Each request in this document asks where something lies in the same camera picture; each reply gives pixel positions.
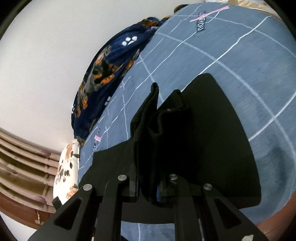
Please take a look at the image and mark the white floral pillow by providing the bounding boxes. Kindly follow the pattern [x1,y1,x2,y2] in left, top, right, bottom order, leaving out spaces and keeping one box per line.
[53,139,80,204]

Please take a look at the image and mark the navy dog print blanket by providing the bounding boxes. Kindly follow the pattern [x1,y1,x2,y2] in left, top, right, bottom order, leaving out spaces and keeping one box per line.
[71,16,169,145]

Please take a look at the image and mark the brown striped curtain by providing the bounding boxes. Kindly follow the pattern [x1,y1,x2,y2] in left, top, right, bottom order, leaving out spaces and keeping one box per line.
[1,129,60,229]

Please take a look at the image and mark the black pants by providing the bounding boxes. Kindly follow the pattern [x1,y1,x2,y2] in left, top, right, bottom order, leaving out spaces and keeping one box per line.
[78,72,262,225]

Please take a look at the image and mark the blue grid bed sheet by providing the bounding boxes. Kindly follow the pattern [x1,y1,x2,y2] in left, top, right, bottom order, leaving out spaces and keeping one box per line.
[78,3,295,240]

